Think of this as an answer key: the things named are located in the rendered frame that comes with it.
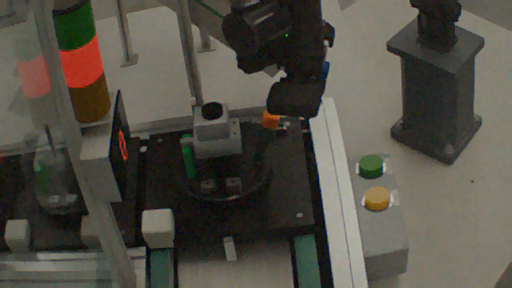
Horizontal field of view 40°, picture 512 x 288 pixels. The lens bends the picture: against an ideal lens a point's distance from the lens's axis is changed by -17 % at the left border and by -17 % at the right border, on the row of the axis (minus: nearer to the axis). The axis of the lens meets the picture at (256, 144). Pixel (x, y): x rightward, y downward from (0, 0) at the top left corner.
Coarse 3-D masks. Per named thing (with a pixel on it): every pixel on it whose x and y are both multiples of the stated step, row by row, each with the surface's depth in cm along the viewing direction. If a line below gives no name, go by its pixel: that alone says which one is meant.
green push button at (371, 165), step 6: (366, 156) 119; (372, 156) 119; (378, 156) 119; (360, 162) 118; (366, 162) 118; (372, 162) 118; (378, 162) 118; (360, 168) 118; (366, 168) 117; (372, 168) 117; (378, 168) 117; (366, 174) 117; (372, 174) 117; (378, 174) 117
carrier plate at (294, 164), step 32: (256, 128) 128; (288, 128) 127; (160, 160) 124; (288, 160) 121; (160, 192) 119; (288, 192) 116; (192, 224) 113; (224, 224) 112; (256, 224) 112; (288, 224) 111
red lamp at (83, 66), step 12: (96, 36) 81; (84, 48) 79; (96, 48) 81; (72, 60) 80; (84, 60) 80; (96, 60) 82; (72, 72) 81; (84, 72) 81; (96, 72) 82; (72, 84) 82; (84, 84) 82
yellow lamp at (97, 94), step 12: (96, 84) 83; (72, 96) 83; (84, 96) 83; (96, 96) 84; (108, 96) 86; (84, 108) 84; (96, 108) 84; (108, 108) 86; (84, 120) 85; (96, 120) 85
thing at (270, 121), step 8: (264, 112) 114; (256, 120) 114; (264, 120) 113; (272, 120) 113; (264, 128) 114; (272, 128) 114; (264, 136) 115; (256, 144) 117; (264, 144) 116; (256, 152) 117; (264, 152) 117
